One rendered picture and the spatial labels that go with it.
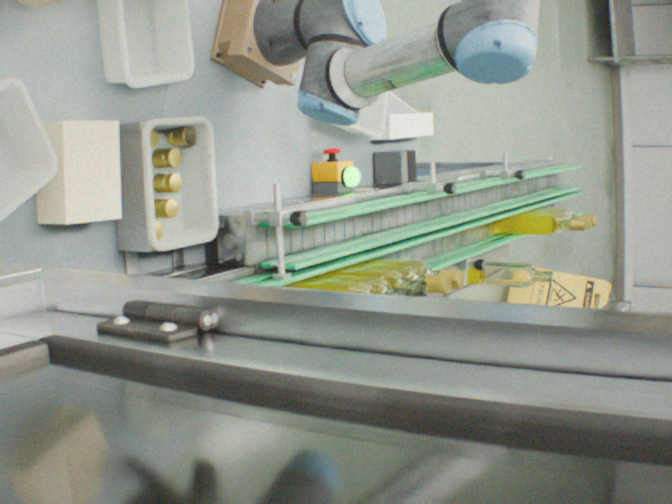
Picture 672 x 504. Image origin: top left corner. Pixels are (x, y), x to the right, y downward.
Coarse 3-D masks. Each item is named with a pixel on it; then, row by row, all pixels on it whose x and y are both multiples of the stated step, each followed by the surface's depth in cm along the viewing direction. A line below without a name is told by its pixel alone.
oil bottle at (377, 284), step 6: (318, 276) 164; (324, 276) 163; (330, 276) 163; (336, 276) 163; (342, 276) 162; (348, 276) 162; (354, 276) 162; (360, 276) 161; (366, 276) 161; (366, 282) 156; (372, 282) 156; (378, 282) 156; (384, 282) 157; (372, 288) 155; (378, 288) 155; (384, 288) 156
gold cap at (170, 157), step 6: (156, 150) 150; (162, 150) 150; (168, 150) 149; (174, 150) 149; (156, 156) 150; (162, 156) 149; (168, 156) 148; (174, 156) 149; (180, 156) 150; (156, 162) 150; (162, 162) 149; (168, 162) 148; (174, 162) 149; (180, 162) 150
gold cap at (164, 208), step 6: (156, 204) 149; (162, 204) 148; (168, 204) 148; (174, 204) 150; (156, 210) 149; (162, 210) 148; (168, 210) 148; (174, 210) 150; (156, 216) 150; (162, 216) 149; (168, 216) 149; (174, 216) 150
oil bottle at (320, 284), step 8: (304, 280) 159; (312, 280) 159; (320, 280) 158; (328, 280) 158; (336, 280) 158; (304, 288) 156; (312, 288) 155; (320, 288) 154; (328, 288) 153; (336, 288) 152; (344, 288) 151; (352, 288) 151; (360, 288) 151; (368, 288) 152
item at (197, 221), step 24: (168, 120) 143; (192, 120) 148; (144, 144) 140; (168, 144) 154; (192, 144) 155; (144, 168) 140; (168, 168) 154; (192, 168) 155; (192, 192) 156; (216, 192) 155; (192, 216) 157; (216, 216) 155; (168, 240) 148; (192, 240) 150
